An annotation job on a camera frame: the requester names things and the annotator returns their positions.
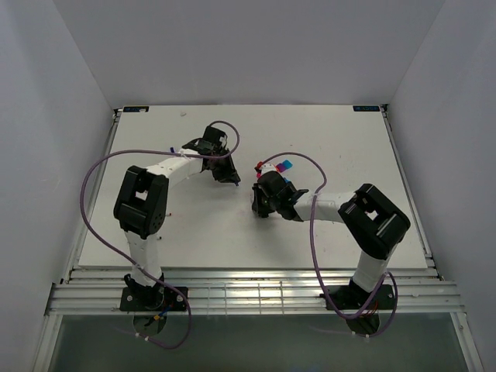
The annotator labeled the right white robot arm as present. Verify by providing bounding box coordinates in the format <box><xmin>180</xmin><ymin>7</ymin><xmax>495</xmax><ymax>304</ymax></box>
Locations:
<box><xmin>252</xmin><ymin>170</ymin><xmax>411</xmax><ymax>308</ymax></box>

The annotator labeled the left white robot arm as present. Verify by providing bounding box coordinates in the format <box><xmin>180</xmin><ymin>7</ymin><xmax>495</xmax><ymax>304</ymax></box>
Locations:
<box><xmin>113</xmin><ymin>147</ymin><xmax>240</xmax><ymax>310</ymax></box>

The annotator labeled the left blue corner label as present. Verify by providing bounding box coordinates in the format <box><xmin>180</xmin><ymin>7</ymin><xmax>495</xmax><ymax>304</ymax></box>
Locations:
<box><xmin>122</xmin><ymin>106</ymin><xmax>150</xmax><ymax>113</ymax></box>

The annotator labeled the blue corner label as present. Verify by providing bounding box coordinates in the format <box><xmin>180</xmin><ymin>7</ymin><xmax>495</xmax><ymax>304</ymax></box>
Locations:
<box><xmin>122</xmin><ymin>106</ymin><xmax>150</xmax><ymax>113</ymax></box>
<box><xmin>353</xmin><ymin>105</ymin><xmax>381</xmax><ymax>112</ymax></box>

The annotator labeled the right blue corner label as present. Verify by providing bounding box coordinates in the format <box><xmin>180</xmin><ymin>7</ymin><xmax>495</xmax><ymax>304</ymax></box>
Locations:
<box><xmin>353</xmin><ymin>105</ymin><xmax>381</xmax><ymax>112</ymax></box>

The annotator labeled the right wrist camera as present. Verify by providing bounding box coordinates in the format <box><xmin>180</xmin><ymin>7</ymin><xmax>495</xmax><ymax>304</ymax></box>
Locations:
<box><xmin>255</xmin><ymin>161</ymin><xmax>278</xmax><ymax>178</ymax></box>

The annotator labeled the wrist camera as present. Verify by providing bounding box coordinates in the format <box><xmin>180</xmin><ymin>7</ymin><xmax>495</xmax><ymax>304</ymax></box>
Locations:
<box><xmin>255</xmin><ymin>161</ymin><xmax>278</xmax><ymax>178</ymax></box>
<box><xmin>196</xmin><ymin>126</ymin><xmax>229</xmax><ymax>156</ymax></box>

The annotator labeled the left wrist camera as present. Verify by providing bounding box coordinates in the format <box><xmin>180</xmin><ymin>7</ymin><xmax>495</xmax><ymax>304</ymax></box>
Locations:
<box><xmin>196</xmin><ymin>126</ymin><xmax>229</xmax><ymax>156</ymax></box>

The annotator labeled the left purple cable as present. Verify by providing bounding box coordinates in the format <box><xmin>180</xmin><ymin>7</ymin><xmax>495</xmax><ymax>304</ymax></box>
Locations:
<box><xmin>79</xmin><ymin>119</ymin><xmax>241</xmax><ymax>350</ymax></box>

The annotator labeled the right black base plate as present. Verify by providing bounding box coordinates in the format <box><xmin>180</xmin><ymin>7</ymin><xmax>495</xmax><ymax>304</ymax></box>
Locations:
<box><xmin>326</xmin><ymin>284</ymin><xmax>396</xmax><ymax>311</ymax></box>

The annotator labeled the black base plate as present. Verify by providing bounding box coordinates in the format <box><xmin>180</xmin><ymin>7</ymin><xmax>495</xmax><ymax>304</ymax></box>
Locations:
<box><xmin>119</xmin><ymin>287</ymin><xmax>188</xmax><ymax>312</ymax></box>
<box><xmin>326</xmin><ymin>284</ymin><xmax>396</xmax><ymax>311</ymax></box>

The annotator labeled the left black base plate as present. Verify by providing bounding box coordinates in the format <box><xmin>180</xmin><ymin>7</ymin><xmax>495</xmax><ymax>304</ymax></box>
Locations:
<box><xmin>119</xmin><ymin>287</ymin><xmax>188</xmax><ymax>312</ymax></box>

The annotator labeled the aluminium frame rail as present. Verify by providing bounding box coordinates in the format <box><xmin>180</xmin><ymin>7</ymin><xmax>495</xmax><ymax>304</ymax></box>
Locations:
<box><xmin>46</xmin><ymin>267</ymin><xmax>465</xmax><ymax>315</ymax></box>

